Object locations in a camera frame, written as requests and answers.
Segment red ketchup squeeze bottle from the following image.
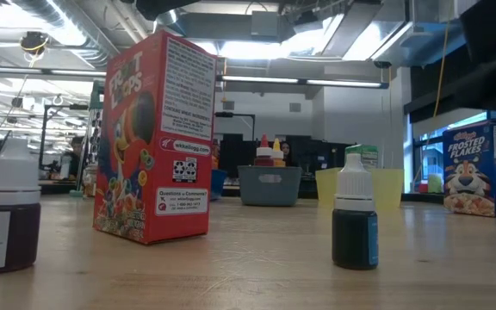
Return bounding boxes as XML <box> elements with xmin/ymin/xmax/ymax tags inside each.
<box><xmin>254</xmin><ymin>133</ymin><xmax>275</xmax><ymax>168</ymax></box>

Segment yellow mustard squeeze bottle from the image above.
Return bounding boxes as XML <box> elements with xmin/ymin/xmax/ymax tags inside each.
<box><xmin>271</xmin><ymin>137</ymin><xmax>287</xmax><ymax>168</ymax></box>

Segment brown orange snack packet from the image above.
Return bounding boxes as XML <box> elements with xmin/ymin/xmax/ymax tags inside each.
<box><xmin>211</xmin><ymin>138</ymin><xmax>222</xmax><ymax>170</ymax></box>

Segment red Froot Loops cereal box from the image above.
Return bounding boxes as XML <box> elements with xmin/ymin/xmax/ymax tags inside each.
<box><xmin>92</xmin><ymin>29</ymin><xmax>219</xmax><ymax>245</ymax></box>

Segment green cereal box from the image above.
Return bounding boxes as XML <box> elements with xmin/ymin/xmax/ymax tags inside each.
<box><xmin>344</xmin><ymin>144</ymin><xmax>380</xmax><ymax>170</ymax></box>

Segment blue Frosted Flakes cereal box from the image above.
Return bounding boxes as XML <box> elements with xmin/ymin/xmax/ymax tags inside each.
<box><xmin>441</xmin><ymin>119</ymin><xmax>496</xmax><ymax>219</ymax></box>

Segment person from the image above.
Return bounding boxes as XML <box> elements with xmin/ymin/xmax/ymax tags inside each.
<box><xmin>278</xmin><ymin>140</ymin><xmax>295</xmax><ymax>168</ymax></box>
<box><xmin>58</xmin><ymin>135</ymin><xmax>86</xmax><ymax>181</ymax></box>

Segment blue plastic bin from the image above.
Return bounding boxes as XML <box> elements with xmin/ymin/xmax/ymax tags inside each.
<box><xmin>210</xmin><ymin>167</ymin><xmax>228</xmax><ymax>203</ymax></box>

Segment grey plastic bin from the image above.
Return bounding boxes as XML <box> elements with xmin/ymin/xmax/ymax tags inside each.
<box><xmin>237</xmin><ymin>165</ymin><xmax>303</xmax><ymax>208</ymax></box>

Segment black cabinets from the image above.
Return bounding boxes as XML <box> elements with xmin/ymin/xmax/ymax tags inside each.
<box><xmin>220</xmin><ymin>133</ymin><xmax>355</xmax><ymax>173</ymax></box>

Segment long fluorescent light fixture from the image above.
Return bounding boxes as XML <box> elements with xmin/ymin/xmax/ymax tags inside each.
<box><xmin>0</xmin><ymin>66</ymin><xmax>108</xmax><ymax>79</ymax></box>
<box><xmin>217</xmin><ymin>75</ymin><xmax>389</xmax><ymax>90</ymax></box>

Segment grey ceiling junction box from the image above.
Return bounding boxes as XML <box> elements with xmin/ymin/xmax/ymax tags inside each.
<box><xmin>250</xmin><ymin>10</ymin><xmax>280</xmax><ymax>38</ymax></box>

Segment blue-label dark dropper bottle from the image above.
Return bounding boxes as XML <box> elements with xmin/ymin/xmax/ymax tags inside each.
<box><xmin>332</xmin><ymin>152</ymin><xmax>380</xmax><ymax>271</ymax></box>

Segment yellow translucent plastic bin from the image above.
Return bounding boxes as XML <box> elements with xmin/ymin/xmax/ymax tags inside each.
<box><xmin>314</xmin><ymin>167</ymin><xmax>405</xmax><ymax>211</ymax></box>

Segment pale green container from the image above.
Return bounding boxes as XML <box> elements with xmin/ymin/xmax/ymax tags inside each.
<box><xmin>427</xmin><ymin>174</ymin><xmax>443</xmax><ymax>194</ymax></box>

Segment purple liquid dropper bottle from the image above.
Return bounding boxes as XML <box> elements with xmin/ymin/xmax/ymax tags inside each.
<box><xmin>0</xmin><ymin>136</ymin><xmax>42</xmax><ymax>276</ymax></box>

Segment round silver air duct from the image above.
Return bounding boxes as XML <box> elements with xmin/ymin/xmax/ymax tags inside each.
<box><xmin>152</xmin><ymin>8</ymin><xmax>180</xmax><ymax>26</ymax></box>

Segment large silver air duct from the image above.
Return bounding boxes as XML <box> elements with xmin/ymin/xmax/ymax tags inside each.
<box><xmin>10</xmin><ymin>0</ymin><xmax>120</xmax><ymax>65</ymax></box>

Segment yellow hanging cord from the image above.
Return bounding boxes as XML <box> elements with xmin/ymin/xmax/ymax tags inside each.
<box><xmin>431</xmin><ymin>0</ymin><xmax>455</xmax><ymax>120</ymax></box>

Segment black ceiling cord reel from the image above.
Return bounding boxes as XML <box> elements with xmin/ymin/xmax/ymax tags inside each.
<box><xmin>19</xmin><ymin>30</ymin><xmax>51</xmax><ymax>57</ymax></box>

